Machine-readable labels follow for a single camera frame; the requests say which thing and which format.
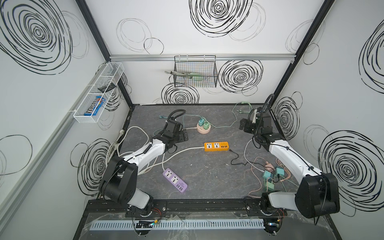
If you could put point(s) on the round pink power strip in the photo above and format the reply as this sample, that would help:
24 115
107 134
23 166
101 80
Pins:
203 130

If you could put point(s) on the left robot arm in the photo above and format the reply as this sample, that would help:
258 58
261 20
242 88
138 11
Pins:
119 181

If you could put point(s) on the orange power strip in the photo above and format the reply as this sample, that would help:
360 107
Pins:
216 146

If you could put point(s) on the blue candy packet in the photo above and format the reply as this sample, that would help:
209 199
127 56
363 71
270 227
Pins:
95 106

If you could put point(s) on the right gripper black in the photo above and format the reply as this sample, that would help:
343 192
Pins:
245 124

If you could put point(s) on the black remote control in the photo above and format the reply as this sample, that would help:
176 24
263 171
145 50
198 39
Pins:
107 88

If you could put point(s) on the metal tongs in basket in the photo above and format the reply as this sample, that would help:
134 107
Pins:
188 75

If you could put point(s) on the black wire wall basket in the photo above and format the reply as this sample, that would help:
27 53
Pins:
202 64

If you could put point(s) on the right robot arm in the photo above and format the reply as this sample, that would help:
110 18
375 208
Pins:
318 192

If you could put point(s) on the white wire wall basket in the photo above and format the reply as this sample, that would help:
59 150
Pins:
107 73

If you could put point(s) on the green plug adapter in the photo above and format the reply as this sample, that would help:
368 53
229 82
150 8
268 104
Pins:
206 125

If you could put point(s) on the purple power strip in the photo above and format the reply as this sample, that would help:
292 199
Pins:
177 182

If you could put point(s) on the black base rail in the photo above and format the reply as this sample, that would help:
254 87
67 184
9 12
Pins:
252 207

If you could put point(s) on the grey slotted cable duct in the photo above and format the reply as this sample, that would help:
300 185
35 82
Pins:
213 224

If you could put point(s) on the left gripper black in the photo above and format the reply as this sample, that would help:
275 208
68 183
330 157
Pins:
180 136

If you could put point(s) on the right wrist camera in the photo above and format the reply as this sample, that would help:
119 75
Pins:
254 116

